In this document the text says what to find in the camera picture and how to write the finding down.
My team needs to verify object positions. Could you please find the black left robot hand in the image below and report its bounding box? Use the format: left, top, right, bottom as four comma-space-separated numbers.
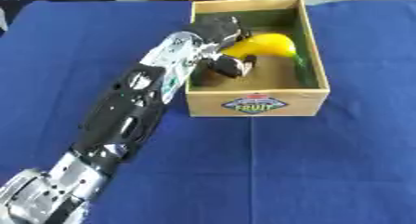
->
185, 15, 259, 79

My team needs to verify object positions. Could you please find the yellow toy banana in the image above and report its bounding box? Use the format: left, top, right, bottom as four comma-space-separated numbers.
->
219, 33, 309, 72

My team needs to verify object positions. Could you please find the tan cardboard box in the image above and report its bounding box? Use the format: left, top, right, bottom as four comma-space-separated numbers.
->
183, 0, 332, 118

